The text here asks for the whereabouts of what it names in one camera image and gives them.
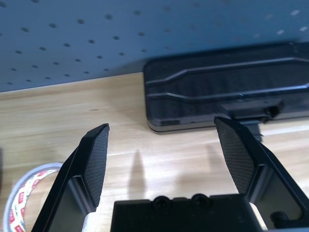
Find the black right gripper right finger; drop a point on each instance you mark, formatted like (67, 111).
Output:
(237, 154)

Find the black plastic tool case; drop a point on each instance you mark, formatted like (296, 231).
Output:
(205, 96)

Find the grey metal pegboard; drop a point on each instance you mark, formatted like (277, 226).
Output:
(96, 36)

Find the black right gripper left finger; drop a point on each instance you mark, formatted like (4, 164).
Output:
(95, 159)

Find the white tape roll red print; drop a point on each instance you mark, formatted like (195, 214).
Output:
(20, 193)

